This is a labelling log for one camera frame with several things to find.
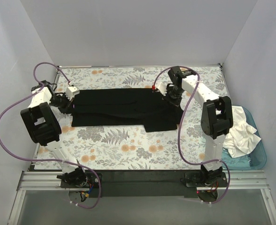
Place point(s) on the teal plastic bin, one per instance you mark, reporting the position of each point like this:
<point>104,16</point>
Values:
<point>253,161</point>

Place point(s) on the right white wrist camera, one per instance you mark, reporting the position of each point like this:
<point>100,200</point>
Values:
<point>160,87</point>

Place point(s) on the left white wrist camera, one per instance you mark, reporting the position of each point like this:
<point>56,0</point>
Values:
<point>71,91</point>

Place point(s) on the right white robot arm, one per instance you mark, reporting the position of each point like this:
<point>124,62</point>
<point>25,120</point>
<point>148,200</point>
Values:
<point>216,117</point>

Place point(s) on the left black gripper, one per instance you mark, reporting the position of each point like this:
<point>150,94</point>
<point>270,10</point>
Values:
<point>67,105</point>

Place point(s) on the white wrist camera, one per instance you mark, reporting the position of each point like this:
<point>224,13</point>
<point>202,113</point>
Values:
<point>71,91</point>
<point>160,87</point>

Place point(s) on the aluminium frame rail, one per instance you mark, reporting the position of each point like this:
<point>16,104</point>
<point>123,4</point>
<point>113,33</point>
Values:
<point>43,180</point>

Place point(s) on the white t shirt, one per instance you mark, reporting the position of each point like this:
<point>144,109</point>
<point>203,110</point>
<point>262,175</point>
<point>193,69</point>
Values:
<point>241,139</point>

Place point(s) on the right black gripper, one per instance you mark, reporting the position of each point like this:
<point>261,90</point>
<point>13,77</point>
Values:
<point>172,99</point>

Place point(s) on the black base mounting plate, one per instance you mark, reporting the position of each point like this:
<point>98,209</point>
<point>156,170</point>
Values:
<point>147,183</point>

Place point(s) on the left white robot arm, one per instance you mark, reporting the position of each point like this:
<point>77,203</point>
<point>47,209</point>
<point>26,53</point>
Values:
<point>44,128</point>

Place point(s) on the black t shirt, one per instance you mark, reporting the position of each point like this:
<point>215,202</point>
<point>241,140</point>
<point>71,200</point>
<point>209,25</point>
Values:
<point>117,107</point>

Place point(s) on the floral patterned table mat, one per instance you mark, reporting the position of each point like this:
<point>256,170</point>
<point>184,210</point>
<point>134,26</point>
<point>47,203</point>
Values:
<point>130,147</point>

